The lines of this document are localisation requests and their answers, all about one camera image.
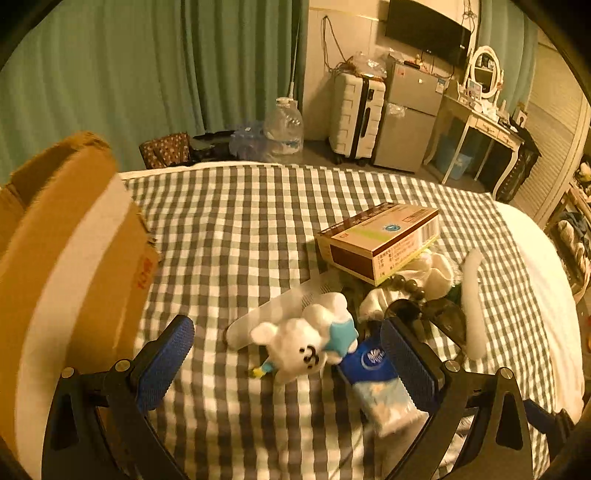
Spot brown medicine box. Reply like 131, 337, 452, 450
316, 203, 441, 287

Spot wardrobe shelf with clothes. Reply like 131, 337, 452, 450
545, 157, 591, 296

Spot white cloth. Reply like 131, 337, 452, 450
360, 251, 462, 319

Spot white plush toy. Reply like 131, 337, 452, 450
249, 293, 360, 384

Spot white dressing table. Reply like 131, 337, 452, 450
422, 90, 525, 199

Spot black sunglasses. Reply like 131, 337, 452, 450
383, 298, 468, 347

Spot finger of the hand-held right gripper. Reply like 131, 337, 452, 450
524, 399, 580, 446

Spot black hanging bag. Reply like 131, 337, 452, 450
496, 122, 542, 204

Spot white suitcase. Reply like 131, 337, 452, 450
329, 71, 386, 167

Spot black wall television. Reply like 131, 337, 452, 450
385, 0, 472, 66

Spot large clear water jug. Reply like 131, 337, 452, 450
263, 97, 304, 162

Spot brown patterned bag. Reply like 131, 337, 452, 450
139, 132, 192, 169

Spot white foam tube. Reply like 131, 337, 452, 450
462, 248, 489, 360

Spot brown cardboard box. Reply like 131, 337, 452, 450
0, 131, 162, 472

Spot wall cable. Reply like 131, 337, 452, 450
323, 14, 347, 75

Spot black clothes pile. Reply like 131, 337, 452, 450
189, 130, 236, 162

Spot white oval mirror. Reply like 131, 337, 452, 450
466, 45, 503, 104

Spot brown bead bracelet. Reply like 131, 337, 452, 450
383, 272, 428, 301

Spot blue bin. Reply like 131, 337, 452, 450
436, 134, 476, 181

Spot white louvred wardrobe door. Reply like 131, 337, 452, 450
512, 41, 591, 227

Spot clear plastic bag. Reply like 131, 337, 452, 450
348, 51, 389, 79

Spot green curtain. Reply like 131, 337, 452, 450
480, 0, 539, 112
0, 0, 308, 171

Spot blue tissue pack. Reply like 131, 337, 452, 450
339, 335, 430, 438

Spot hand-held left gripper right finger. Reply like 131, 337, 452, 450
379, 316, 534, 480

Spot grey small fridge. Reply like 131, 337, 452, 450
373, 60, 446, 174

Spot pack of water bottles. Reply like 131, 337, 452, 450
229, 121, 271, 160

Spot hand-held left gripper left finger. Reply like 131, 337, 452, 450
41, 315, 195, 480

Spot grey checkered cloth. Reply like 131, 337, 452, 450
124, 164, 559, 480

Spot white mop stick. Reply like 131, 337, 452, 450
288, 0, 301, 100

